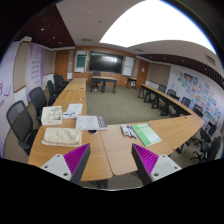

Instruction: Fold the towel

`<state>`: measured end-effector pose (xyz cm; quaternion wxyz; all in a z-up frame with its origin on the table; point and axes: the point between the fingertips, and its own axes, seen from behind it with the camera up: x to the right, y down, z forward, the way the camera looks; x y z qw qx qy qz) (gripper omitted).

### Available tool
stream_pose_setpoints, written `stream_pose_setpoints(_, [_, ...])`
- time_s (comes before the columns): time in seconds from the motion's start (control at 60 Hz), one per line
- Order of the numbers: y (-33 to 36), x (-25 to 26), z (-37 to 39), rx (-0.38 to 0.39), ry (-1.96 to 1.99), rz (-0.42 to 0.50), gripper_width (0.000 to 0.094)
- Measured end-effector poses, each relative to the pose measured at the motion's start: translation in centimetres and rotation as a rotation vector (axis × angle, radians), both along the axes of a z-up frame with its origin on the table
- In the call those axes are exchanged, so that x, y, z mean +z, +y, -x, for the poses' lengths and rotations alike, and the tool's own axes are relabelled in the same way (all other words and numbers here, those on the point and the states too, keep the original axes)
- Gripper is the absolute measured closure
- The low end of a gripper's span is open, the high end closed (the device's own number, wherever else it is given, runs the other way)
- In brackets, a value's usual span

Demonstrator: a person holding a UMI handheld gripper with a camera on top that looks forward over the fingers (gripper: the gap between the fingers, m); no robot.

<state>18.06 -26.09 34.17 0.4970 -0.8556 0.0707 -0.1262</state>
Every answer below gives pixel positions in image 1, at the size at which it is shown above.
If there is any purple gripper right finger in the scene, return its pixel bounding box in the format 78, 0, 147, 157
131, 144, 181, 185

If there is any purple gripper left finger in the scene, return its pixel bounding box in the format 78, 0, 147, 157
41, 144, 91, 185

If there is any cream folded towel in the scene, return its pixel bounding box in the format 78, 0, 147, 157
42, 128, 82, 147

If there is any green booklet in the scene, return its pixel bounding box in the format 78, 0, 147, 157
132, 123, 161, 146

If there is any marker pens pack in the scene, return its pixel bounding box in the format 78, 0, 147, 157
121, 124, 136, 138

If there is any small blue white box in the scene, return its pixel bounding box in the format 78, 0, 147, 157
62, 112, 77, 119

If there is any white box with cloth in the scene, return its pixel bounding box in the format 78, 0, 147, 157
41, 106, 62, 125

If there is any white paper sheet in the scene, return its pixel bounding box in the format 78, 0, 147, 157
67, 103, 82, 114

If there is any black office chair right near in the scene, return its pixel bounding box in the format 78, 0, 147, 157
195, 137, 221, 163

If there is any black office chair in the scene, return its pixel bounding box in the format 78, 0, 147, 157
29, 87, 47, 122
6, 100, 38, 155
195, 137, 221, 163
47, 80, 58, 106

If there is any long wooden right table row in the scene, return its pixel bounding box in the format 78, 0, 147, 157
139, 84, 192, 115

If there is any black office chair near left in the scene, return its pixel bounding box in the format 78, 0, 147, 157
6, 100, 38, 155

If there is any wooden desk at front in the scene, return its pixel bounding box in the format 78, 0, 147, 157
100, 76, 117, 94

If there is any black chair behind front desk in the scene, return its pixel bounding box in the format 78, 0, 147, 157
91, 72, 101, 87

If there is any white whiteboard right of screen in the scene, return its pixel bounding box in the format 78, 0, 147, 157
122, 56, 134, 76

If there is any whiteboard left of screen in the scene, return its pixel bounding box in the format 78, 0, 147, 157
75, 50, 87, 73

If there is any large black wall screen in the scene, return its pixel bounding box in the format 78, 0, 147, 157
88, 52, 123, 74

